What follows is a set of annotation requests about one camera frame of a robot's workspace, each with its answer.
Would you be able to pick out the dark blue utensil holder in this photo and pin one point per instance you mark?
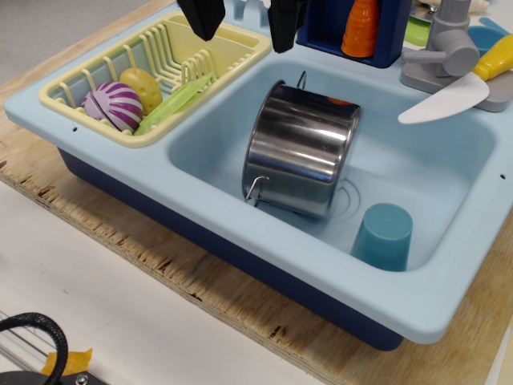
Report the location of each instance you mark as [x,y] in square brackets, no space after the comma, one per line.
[325,22]

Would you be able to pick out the yellow dish rack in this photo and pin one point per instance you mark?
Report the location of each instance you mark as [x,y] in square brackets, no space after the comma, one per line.
[170,51]

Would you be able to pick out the green toy dish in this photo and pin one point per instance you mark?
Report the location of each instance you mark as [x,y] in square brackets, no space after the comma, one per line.
[417,31]

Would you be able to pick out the teal plastic cup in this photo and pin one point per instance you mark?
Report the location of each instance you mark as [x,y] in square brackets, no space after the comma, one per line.
[383,238]

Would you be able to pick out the wooden plywood board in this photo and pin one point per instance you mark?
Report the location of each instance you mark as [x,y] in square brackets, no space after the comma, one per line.
[157,309]

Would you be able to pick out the orange toy carrot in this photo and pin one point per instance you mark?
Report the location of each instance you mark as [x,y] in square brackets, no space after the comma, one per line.
[361,29]

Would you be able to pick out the stainless steel pot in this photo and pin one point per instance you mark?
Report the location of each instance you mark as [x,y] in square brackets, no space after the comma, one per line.
[297,150]

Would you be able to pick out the grey toy faucet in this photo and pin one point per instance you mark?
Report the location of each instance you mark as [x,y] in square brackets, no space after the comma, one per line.
[449,55]

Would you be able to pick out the yellow tape piece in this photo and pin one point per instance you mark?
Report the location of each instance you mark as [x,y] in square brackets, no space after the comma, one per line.
[76,362]

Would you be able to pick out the purple striped toy vegetable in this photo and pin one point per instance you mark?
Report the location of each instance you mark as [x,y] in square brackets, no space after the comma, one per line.
[116,103]

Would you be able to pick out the yellow handled toy knife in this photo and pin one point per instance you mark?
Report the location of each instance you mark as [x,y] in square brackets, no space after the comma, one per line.
[466,92]

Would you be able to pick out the light blue toy cup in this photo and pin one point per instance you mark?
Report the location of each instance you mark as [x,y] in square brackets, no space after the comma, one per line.
[486,34]

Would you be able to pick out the green toy plate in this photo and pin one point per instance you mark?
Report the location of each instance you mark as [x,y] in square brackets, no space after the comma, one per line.
[172,104]

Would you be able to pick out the yellow toy potato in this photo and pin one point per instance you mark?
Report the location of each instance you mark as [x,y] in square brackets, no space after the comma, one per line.
[145,86]

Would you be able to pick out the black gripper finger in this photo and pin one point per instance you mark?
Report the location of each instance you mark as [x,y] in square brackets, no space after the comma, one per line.
[286,17]
[204,16]

